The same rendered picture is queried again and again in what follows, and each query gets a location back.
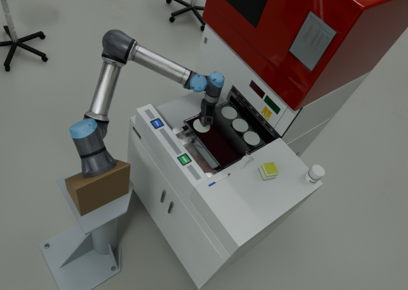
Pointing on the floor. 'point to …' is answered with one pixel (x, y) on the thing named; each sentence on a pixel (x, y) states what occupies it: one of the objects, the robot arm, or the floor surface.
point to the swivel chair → (189, 5)
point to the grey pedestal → (87, 244)
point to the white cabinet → (180, 215)
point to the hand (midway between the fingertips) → (204, 125)
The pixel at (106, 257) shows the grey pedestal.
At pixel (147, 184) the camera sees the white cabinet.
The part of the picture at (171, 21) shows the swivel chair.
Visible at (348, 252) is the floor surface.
